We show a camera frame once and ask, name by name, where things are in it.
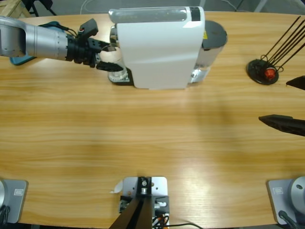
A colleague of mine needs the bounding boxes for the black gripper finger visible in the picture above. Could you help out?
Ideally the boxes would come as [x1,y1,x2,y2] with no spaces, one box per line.
[258,114,305,137]
[285,75,305,91]

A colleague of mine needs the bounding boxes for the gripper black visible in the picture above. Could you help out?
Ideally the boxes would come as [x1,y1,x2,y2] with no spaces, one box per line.
[66,35,124,72]

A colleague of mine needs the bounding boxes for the clear glass cup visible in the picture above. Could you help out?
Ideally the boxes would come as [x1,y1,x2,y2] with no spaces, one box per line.
[99,44,129,83]

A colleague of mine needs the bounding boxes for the silver coffee machine lid lever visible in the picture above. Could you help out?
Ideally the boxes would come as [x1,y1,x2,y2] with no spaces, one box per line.
[108,6,189,24]

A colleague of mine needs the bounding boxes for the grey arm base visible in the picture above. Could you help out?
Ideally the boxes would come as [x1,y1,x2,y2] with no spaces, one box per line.
[0,179,29,224]
[266,176,305,225]

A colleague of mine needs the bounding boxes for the red coffee capsule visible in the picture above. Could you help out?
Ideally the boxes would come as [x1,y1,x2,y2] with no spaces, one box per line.
[264,68,276,80]

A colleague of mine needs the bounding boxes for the white capsule coffee machine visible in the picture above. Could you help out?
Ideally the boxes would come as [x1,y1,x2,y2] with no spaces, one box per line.
[108,6,206,91]

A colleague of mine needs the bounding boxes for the chrome drip tray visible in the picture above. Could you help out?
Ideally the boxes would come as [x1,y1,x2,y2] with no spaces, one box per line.
[107,68,133,86]

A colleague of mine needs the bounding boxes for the black capsule holder with rods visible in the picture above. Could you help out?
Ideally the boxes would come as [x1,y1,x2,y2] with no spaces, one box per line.
[246,16,305,86]

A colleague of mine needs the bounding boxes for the black chair legs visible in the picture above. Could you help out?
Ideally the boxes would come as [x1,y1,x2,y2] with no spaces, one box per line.
[25,0,58,17]

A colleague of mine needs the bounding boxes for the teal rectangular tray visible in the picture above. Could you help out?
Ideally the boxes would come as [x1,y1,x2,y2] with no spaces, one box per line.
[9,21,67,66]

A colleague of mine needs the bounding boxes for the clear water tank dark lid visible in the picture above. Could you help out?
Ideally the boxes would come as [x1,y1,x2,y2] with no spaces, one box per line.
[190,20,228,84]

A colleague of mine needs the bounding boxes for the wooden crate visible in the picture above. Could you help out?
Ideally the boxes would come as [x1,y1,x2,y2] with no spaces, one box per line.
[0,0,32,21]

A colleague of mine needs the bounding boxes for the white tape strip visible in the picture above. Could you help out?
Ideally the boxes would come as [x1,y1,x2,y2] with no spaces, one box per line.
[109,180,124,194]

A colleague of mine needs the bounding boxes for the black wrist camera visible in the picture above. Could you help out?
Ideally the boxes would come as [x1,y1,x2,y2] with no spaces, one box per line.
[78,19,99,40]

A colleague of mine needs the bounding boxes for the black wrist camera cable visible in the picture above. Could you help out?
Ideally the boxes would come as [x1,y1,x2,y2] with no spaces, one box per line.
[62,25,84,38]

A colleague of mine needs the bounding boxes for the white floor cable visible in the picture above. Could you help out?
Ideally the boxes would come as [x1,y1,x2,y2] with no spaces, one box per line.
[80,0,112,14]

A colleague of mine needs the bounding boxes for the grey metal frame leg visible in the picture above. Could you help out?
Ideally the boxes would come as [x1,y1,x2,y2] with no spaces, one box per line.
[255,0,269,12]

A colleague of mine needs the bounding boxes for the black base cable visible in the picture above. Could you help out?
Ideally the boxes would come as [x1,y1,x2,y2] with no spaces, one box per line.
[0,205,11,224]
[278,210,299,229]

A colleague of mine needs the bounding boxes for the white mount block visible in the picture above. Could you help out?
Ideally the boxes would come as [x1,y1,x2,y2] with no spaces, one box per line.
[119,176,170,226]

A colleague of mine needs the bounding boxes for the black cable at mount block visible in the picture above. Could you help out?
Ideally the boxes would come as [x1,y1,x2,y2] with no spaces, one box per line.
[166,222,203,229]

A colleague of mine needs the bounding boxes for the orange wires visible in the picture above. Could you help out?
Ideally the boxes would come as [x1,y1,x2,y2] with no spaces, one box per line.
[152,213,168,226]

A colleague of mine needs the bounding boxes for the dark camera post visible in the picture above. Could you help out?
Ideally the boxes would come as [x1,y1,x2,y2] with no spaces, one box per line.
[110,176,153,229]

